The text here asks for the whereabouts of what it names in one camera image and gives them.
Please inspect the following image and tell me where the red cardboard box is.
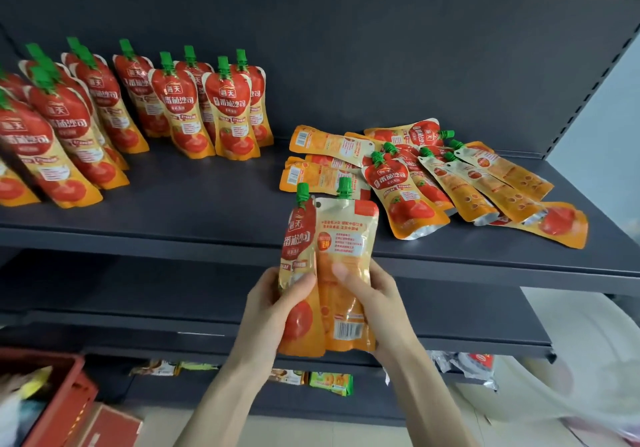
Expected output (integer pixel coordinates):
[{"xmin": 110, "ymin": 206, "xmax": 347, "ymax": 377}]
[{"xmin": 70, "ymin": 402, "xmax": 144, "ymax": 447}]

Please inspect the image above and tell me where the brown snack packet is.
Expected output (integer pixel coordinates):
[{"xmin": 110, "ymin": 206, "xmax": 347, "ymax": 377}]
[{"xmin": 129, "ymin": 359, "xmax": 182, "ymax": 378}]

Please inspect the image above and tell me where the red plastic crate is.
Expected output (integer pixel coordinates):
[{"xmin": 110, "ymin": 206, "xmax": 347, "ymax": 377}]
[{"xmin": 0, "ymin": 347, "xmax": 99, "ymax": 447}]

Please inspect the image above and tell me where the person's right hand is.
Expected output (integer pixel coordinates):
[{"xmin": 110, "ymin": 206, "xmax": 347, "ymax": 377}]
[{"xmin": 331, "ymin": 259, "xmax": 422, "ymax": 363}]

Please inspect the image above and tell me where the red spouted sauce pouch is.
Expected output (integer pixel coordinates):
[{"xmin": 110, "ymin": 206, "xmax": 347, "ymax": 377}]
[
  {"xmin": 277, "ymin": 182, "xmax": 327, "ymax": 358},
  {"xmin": 314, "ymin": 177, "xmax": 380, "ymax": 354}
]

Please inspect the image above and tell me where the pile of lying sauce pouches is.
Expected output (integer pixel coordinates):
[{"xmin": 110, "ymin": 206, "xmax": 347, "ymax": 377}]
[{"xmin": 278, "ymin": 118, "xmax": 590, "ymax": 250}]

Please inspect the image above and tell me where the yellow packet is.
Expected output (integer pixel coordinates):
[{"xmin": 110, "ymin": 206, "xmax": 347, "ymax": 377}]
[{"xmin": 17, "ymin": 366, "xmax": 54, "ymax": 400}]

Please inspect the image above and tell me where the dark grey metal shelving unit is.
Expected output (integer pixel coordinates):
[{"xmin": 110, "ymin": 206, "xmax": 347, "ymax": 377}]
[{"xmin": 0, "ymin": 0, "xmax": 640, "ymax": 427}]

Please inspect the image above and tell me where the person's left hand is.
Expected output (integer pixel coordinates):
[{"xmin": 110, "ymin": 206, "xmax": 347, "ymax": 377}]
[{"xmin": 231, "ymin": 267, "xmax": 318, "ymax": 363}]

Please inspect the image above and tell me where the person's left forearm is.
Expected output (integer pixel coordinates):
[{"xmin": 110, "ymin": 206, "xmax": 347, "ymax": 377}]
[{"xmin": 174, "ymin": 351, "xmax": 275, "ymax": 447}]

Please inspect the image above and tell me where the row of standing sauce pouches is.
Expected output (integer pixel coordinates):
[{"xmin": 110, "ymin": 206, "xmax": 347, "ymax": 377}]
[{"xmin": 0, "ymin": 36, "xmax": 275, "ymax": 209}]

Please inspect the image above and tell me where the white plastic bag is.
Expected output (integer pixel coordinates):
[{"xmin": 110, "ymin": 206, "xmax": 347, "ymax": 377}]
[{"xmin": 492, "ymin": 287, "xmax": 640, "ymax": 447}]

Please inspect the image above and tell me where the person's right forearm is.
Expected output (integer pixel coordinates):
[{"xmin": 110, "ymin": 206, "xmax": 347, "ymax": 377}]
[{"xmin": 382, "ymin": 341, "xmax": 478, "ymax": 447}]

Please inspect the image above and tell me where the white red snack packet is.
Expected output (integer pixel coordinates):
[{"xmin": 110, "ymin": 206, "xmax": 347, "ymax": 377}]
[{"xmin": 429, "ymin": 351, "xmax": 500, "ymax": 391}]

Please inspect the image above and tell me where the green orange snack packet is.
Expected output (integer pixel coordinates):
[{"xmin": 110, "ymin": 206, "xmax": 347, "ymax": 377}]
[{"xmin": 308, "ymin": 372, "xmax": 354, "ymax": 397}]

